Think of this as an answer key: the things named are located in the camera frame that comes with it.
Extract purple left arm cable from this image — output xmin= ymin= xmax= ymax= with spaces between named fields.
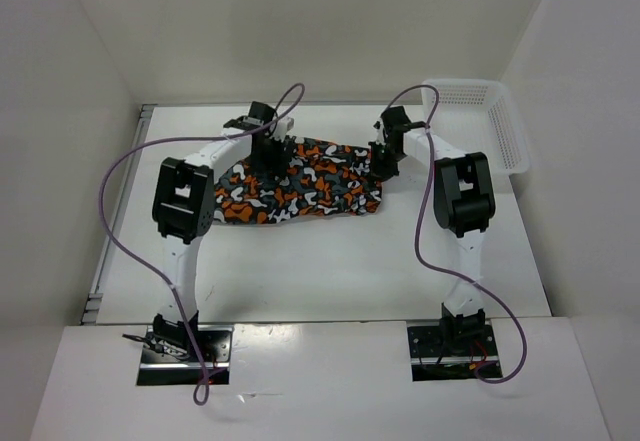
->
xmin=98 ymin=83 xmax=306 ymax=406

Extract metal base plate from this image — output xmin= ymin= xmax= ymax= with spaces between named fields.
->
xmin=123 ymin=325 xmax=234 ymax=386
xmin=406 ymin=321 xmax=503 ymax=382

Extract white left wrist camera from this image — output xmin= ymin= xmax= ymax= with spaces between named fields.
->
xmin=271 ymin=116 xmax=295 ymax=141

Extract white perforated plastic basket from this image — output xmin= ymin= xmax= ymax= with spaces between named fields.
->
xmin=421 ymin=78 xmax=530 ymax=175

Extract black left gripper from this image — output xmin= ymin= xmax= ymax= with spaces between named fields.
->
xmin=242 ymin=133 xmax=294 ymax=179

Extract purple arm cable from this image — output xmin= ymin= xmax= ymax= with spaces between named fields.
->
xmin=387 ymin=85 xmax=529 ymax=385
xmin=98 ymin=83 xmax=306 ymax=406

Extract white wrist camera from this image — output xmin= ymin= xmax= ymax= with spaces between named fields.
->
xmin=373 ymin=118 xmax=386 ymax=145
xmin=271 ymin=116 xmax=295 ymax=141

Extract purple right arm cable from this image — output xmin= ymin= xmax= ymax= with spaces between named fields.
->
xmin=387 ymin=85 xmax=529 ymax=385

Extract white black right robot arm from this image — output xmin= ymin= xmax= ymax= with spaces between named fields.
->
xmin=370 ymin=106 xmax=496 ymax=354

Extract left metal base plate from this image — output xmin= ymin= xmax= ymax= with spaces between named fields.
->
xmin=123 ymin=325 xmax=234 ymax=386

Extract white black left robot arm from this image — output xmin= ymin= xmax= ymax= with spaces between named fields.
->
xmin=152 ymin=101 xmax=294 ymax=361

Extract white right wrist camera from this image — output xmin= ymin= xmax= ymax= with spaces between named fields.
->
xmin=373 ymin=118 xmax=386 ymax=145

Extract orange camouflage shorts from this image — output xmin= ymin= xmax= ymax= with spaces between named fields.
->
xmin=213 ymin=137 xmax=382 ymax=225

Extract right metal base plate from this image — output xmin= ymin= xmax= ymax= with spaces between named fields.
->
xmin=406 ymin=321 xmax=503 ymax=382

